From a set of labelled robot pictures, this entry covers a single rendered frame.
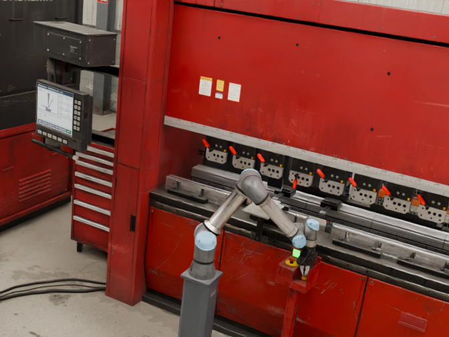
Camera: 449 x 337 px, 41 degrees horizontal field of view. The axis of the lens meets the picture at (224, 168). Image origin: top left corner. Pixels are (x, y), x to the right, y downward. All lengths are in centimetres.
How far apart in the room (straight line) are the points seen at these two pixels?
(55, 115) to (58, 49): 40
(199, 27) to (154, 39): 30
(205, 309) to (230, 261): 70
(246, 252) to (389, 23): 167
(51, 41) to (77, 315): 187
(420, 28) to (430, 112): 46
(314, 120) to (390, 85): 50
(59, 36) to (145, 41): 52
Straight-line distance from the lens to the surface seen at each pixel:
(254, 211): 374
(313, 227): 347
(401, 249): 375
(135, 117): 402
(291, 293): 373
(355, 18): 353
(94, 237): 502
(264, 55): 374
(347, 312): 388
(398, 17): 347
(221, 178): 433
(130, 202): 420
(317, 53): 362
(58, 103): 386
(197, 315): 345
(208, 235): 333
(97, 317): 441
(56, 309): 450
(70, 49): 376
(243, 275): 405
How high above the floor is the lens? 241
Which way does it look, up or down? 18 degrees down
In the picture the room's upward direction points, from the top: 7 degrees clockwise
